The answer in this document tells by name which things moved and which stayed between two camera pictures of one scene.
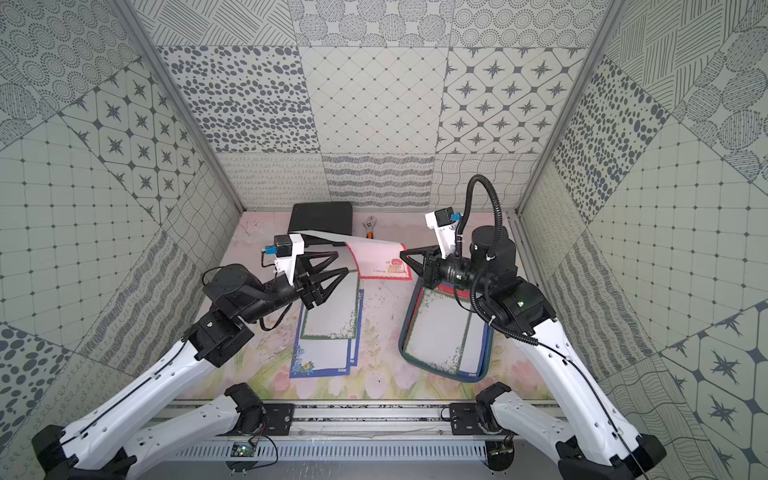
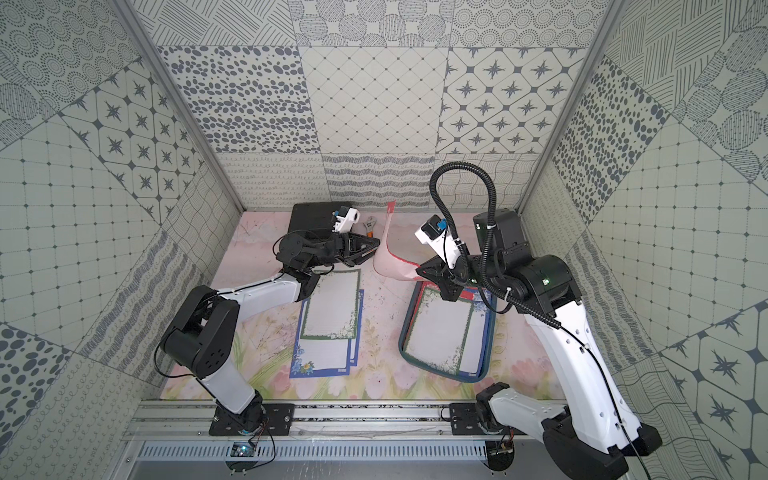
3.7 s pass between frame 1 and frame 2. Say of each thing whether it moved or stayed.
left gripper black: moved
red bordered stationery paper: moved
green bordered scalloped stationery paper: stayed
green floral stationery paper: stayed
